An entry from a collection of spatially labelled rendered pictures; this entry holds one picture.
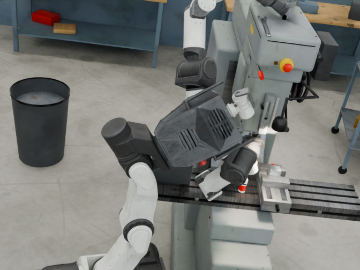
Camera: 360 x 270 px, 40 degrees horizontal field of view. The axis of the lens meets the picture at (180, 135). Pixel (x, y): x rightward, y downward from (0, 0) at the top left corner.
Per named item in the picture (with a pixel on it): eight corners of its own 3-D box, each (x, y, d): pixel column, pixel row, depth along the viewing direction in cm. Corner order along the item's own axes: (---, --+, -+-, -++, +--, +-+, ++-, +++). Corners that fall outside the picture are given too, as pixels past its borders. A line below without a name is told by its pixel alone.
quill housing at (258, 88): (279, 137, 251) (295, 80, 235) (239, 132, 250) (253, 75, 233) (273, 118, 268) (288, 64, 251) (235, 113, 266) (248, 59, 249)
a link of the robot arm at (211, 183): (200, 207, 228) (230, 188, 212) (186, 182, 230) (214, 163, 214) (216, 196, 236) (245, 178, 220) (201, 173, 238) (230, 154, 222)
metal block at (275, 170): (278, 180, 274) (281, 171, 271) (268, 179, 274) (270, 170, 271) (277, 174, 278) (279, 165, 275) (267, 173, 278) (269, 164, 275)
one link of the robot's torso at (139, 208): (124, 249, 223) (122, 167, 198) (118, 223, 237) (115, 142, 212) (157, 244, 227) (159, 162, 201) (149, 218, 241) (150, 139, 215)
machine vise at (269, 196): (288, 213, 263) (293, 197, 258) (260, 210, 263) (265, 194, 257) (278, 174, 293) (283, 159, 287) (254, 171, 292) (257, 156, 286)
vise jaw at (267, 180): (287, 189, 270) (290, 183, 268) (261, 186, 269) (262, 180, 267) (286, 182, 275) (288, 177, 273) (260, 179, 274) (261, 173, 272)
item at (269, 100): (265, 134, 246) (275, 97, 235) (257, 133, 246) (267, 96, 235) (264, 130, 249) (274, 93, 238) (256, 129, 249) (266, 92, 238)
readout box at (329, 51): (329, 82, 267) (341, 45, 256) (313, 80, 267) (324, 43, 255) (321, 66, 284) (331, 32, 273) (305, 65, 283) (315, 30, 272)
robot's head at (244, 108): (238, 124, 210) (256, 114, 210) (230, 106, 204) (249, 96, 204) (233, 115, 215) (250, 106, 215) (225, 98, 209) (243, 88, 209)
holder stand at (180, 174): (189, 185, 273) (194, 155, 262) (149, 181, 271) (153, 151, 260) (188, 171, 283) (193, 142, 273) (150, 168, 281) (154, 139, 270)
